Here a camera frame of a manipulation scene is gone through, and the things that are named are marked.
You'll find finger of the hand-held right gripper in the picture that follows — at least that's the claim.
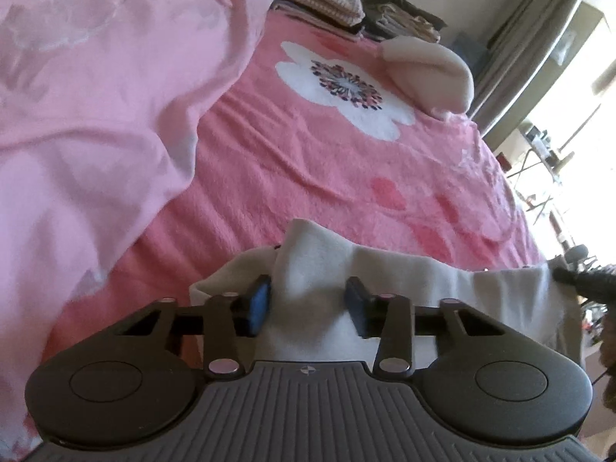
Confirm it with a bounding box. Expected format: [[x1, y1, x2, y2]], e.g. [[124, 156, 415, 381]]
[[552, 266, 586, 290]]

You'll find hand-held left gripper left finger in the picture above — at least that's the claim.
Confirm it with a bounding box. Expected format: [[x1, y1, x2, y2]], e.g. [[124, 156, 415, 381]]
[[115, 274, 273, 380]]

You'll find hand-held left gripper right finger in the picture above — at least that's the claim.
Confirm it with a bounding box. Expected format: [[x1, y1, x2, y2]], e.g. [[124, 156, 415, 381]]
[[345, 276, 504, 380]]

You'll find beige jacket with black trim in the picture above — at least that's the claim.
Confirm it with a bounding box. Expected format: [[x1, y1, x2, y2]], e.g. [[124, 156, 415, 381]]
[[189, 219, 585, 369]]

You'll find stack of dark folded clothes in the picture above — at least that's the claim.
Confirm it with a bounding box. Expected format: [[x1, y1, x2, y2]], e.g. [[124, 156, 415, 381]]
[[360, 0, 449, 44]]

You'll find black chair base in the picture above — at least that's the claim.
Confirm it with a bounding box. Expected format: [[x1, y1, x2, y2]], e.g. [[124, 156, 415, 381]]
[[564, 244, 600, 273]]

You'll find folding table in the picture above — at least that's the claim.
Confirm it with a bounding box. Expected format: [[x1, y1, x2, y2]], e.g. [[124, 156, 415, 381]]
[[507, 122, 576, 224]]

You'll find pink floral bed blanket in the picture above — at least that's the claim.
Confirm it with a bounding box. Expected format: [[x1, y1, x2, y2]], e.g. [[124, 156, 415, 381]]
[[41, 10, 549, 362]]

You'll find grey curtain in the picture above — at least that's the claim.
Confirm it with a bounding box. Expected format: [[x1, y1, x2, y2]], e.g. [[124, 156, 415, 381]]
[[474, 0, 594, 140]]

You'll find white fleece folded blanket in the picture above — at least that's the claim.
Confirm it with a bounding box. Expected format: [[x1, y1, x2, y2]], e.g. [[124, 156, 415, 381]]
[[382, 36, 476, 121]]

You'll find pink grey floral duvet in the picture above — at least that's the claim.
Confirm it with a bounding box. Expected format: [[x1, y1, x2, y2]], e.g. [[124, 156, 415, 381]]
[[0, 0, 280, 453]]

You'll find folded lilac sheet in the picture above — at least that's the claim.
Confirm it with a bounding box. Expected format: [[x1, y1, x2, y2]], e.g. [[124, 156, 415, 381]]
[[270, 0, 362, 35]]

